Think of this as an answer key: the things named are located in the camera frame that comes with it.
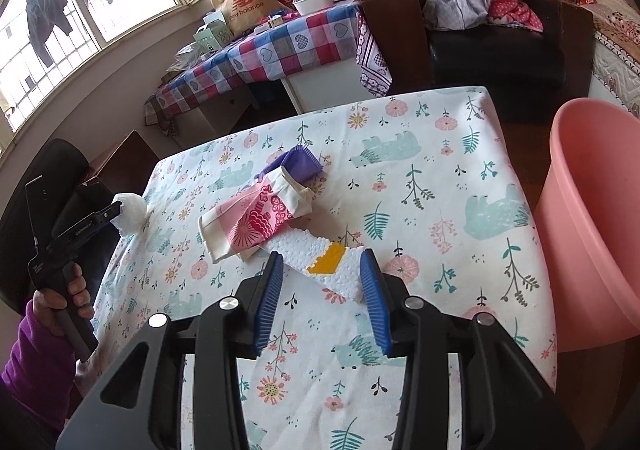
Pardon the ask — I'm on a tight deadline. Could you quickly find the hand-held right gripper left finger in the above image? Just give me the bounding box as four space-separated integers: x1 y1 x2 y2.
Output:
55 253 286 450

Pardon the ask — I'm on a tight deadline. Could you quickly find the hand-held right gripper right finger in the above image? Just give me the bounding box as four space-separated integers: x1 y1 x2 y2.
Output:
359 249 583 450

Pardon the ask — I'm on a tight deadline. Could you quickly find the white tissue ball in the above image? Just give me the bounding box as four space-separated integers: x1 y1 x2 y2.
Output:
112 193 148 236

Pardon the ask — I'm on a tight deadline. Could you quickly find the white foam net yellow tape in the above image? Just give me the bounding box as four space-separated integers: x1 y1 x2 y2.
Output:
260 227 368 303

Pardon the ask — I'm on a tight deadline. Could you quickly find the pink patterned paper bag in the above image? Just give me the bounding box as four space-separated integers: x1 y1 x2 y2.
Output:
197 167 316 265

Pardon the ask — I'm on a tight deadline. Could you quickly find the pink plastic bucket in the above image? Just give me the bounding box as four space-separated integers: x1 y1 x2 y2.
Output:
532 98 640 355

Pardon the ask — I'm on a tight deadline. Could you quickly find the person's left forearm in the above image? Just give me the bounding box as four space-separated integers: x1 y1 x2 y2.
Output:
0 300 83 418

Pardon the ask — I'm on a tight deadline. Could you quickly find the person's left hand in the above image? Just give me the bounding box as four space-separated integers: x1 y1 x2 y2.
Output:
31 261 94 326

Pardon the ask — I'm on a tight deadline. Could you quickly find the brown cardboard box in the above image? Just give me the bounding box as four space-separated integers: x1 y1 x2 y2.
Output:
87 130 161 186

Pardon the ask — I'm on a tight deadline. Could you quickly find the black chair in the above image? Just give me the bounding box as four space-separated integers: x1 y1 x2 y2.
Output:
0 137 118 311

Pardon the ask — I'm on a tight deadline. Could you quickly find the floral bear print tablecloth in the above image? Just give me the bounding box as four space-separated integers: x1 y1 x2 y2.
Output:
90 86 558 450

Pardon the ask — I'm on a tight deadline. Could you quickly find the clear plastic bag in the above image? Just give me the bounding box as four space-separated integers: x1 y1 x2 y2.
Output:
167 43 201 74

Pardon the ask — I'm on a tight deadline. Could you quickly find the green cardboard box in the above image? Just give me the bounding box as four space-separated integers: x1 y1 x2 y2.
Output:
194 23 233 54

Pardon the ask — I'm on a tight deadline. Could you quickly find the dark hanging jacket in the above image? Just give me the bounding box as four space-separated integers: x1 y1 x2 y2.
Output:
25 0 76 67

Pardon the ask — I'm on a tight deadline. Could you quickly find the white cabinet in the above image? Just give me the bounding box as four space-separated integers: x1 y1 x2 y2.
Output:
200 68 366 132

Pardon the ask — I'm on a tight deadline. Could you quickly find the purple patterned hanging cloth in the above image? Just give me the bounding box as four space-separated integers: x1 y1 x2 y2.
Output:
356 10 393 97

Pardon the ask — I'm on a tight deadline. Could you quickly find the checkered heart tablecloth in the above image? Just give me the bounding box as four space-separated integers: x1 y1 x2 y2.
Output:
144 0 366 128

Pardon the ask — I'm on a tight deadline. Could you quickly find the black leather armchair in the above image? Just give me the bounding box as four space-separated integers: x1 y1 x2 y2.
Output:
372 0 596 91

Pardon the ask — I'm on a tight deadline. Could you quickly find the white round bowl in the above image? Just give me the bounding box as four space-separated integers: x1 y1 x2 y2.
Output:
292 0 334 15

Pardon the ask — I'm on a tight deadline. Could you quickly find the pink dotted garment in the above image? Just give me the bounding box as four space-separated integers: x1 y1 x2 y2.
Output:
487 0 544 34

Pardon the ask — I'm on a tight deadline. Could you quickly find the bed with quilted mattress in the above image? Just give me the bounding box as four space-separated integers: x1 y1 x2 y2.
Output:
587 0 640 118

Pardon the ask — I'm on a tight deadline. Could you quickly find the brown floral blanket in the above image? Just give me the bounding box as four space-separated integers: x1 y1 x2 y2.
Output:
595 15 640 62

